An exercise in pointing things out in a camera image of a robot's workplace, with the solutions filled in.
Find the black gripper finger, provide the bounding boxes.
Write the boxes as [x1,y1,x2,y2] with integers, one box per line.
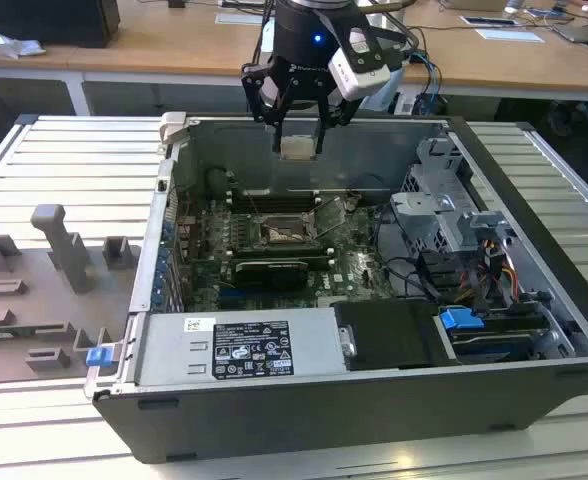
[315,82,361,154]
[240,58,295,153]

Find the silver square CPU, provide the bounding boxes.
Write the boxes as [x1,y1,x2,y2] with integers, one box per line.
[279,133,319,161]

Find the metal socket cover frame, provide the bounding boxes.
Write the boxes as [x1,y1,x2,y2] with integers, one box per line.
[311,196,350,240]

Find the black RAM slot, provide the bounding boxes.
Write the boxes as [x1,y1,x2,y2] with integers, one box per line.
[232,250,336,260]
[226,205,324,215]
[226,196,324,205]
[226,200,324,209]
[226,191,324,200]
[232,246,336,255]
[232,241,336,251]
[232,255,336,265]

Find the CPU socket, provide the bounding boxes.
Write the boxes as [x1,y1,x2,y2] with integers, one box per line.
[256,212,320,249]

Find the wooden desk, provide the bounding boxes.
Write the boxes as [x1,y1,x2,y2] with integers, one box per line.
[0,0,588,119]

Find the grey metal drive cage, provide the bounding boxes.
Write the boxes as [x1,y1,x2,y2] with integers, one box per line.
[388,137,518,261]

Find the green motherboard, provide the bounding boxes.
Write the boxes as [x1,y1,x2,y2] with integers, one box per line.
[166,189,400,314]

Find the black graphics card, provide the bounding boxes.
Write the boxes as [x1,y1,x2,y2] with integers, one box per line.
[232,259,309,294]

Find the flat tablet device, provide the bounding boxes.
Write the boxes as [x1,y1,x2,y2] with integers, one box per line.
[460,14,519,28]

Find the white paper sheet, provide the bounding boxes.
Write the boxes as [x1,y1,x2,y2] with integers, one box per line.
[475,27,546,45]

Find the black box on desk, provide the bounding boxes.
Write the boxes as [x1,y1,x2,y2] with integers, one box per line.
[0,0,121,50]

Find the black plastic shroud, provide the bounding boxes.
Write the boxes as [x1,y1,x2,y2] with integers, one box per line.
[332,299,458,372]

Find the hard disk in blue carrier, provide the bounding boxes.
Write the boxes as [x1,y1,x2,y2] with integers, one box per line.
[436,304,550,364]

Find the crumpled white paper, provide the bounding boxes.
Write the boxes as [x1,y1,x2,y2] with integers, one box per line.
[0,27,46,61]

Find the grey laptop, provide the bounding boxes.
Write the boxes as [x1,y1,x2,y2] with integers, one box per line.
[552,18,588,45]

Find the silver power supply unit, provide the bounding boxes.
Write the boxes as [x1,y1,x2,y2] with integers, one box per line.
[136,308,358,389]

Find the black open PC case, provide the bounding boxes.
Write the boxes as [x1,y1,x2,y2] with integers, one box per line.
[82,112,588,464]

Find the blue plastic case latch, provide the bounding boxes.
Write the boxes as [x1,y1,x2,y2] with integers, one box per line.
[85,345,113,370]

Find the grey parts rack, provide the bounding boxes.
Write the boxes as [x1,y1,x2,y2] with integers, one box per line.
[0,202,143,386]

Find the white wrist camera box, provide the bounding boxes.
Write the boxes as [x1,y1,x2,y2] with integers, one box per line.
[327,27,392,99]

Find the black camera cable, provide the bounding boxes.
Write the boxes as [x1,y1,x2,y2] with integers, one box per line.
[251,0,278,69]
[373,19,423,66]

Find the grey desk cable hatch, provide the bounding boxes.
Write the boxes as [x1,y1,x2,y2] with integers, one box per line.
[215,11,276,27]

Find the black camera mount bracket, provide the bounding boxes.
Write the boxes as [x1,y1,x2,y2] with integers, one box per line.
[347,19,410,76]

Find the thin black fan cable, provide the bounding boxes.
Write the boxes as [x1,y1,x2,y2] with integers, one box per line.
[346,171,393,204]

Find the grey case latch handle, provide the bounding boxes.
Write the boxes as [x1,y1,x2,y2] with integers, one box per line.
[157,111,191,147]

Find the blue cable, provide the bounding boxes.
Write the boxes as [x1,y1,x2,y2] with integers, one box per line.
[420,49,444,97]

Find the thick black cable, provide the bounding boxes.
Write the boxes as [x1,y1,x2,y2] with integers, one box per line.
[376,209,443,301]

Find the yellow red power wires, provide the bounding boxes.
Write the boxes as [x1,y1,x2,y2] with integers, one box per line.
[481,239,520,301]

